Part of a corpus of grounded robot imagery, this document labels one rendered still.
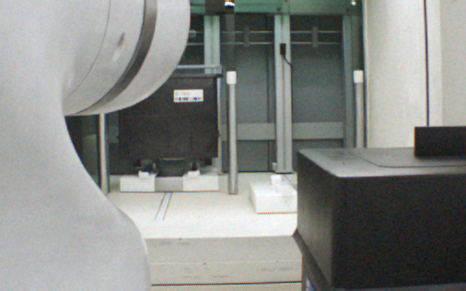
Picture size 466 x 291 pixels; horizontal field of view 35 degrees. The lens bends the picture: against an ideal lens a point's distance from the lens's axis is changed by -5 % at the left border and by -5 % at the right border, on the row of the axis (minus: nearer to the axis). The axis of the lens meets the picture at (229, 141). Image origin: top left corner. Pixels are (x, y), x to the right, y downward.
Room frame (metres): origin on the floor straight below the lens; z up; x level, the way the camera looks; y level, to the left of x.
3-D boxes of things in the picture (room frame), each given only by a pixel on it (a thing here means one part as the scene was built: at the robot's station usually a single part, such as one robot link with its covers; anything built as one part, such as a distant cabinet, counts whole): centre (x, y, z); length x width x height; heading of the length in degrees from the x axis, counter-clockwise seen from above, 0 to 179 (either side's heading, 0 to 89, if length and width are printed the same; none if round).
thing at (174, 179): (1.71, 0.13, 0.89); 0.22 x 0.21 x 0.04; 2
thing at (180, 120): (1.71, 0.13, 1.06); 0.24 x 0.20 x 0.32; 92
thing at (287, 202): (1.40, -0.14, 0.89); 0.22 x 0.21 x 0.04; 2
